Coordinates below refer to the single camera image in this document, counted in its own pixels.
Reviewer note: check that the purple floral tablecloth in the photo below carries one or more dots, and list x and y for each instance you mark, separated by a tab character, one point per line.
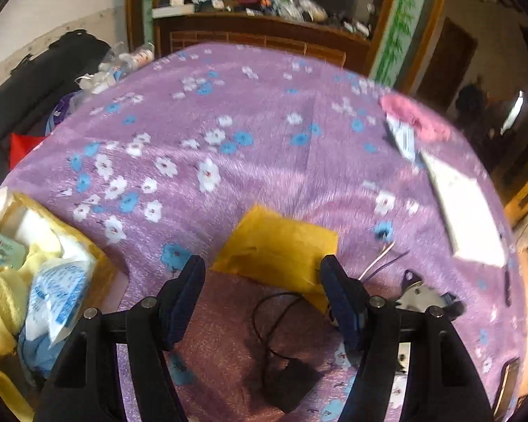
268	140

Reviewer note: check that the black leather sofa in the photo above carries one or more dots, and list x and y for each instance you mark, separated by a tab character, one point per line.
26	96

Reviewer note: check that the clear plastic bag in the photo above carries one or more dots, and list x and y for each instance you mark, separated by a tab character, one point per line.
110	70

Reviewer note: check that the wooden cabinet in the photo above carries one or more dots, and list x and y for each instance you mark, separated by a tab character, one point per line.
255	30

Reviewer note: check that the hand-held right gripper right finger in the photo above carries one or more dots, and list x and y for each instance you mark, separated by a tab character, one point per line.
341	303

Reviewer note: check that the white blue printed bag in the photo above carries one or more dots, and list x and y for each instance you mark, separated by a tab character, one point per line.
59	290

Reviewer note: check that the white towel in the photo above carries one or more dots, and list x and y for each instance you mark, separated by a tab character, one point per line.
39	228

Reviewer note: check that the purple bag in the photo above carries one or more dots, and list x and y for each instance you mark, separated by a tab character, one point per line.
57	110

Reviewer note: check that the light green packet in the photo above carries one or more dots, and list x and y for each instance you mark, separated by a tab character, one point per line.
2	248

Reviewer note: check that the red gift bag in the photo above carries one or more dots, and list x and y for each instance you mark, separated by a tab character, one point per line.
24	149

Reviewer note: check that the white black device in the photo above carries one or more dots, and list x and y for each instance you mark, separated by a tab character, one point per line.
420	299

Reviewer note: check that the pink cloth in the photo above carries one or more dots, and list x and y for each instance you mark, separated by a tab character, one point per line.
418	114

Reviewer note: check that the yellow towel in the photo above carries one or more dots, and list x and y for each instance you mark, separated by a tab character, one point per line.
4	307

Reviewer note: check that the flat white box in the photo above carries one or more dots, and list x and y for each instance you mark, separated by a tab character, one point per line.
171	9

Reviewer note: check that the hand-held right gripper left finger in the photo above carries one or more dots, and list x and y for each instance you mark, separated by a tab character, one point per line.
182	299

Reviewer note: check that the white foam box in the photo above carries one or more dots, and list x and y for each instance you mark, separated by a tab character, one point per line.
0	204

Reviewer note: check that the yellow cloth pouch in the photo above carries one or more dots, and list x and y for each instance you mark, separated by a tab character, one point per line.
273	246

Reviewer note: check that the cluttered wooden shelf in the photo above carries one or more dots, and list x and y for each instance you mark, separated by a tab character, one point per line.
299	9

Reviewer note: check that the blue cloth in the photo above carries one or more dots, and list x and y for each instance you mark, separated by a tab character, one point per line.
39	356

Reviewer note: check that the white printed packet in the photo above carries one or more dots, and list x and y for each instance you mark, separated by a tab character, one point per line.
402	138

